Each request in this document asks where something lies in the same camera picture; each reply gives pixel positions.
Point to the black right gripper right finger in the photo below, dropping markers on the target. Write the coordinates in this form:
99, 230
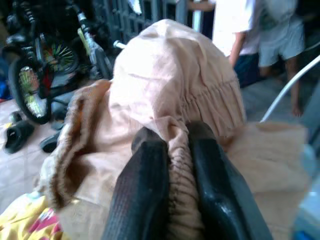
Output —
220, 180

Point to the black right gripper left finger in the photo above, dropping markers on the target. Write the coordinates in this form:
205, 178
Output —
140, 185

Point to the beige elastic-waist garment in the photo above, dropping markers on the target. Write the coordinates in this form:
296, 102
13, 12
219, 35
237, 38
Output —
165, 105

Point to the black sandal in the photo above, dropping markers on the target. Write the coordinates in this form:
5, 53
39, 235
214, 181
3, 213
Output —
18, 135
50, 142
15, 116

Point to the yellow and pink patterned cloth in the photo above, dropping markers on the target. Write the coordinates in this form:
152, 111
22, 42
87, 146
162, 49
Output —
27, 220

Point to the person in white shirt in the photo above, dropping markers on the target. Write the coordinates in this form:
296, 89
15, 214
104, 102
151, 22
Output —
243, 37

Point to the person in grey shorts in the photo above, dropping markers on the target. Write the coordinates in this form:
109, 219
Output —
282, 42

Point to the black bicycle with colourful spokes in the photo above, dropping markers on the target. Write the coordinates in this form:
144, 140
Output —
45, 65

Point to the dark metal lattice gate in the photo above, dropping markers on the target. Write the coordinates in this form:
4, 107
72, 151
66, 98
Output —
150, 15

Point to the white curved metal rail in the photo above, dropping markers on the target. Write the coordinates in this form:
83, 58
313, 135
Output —
287, 87

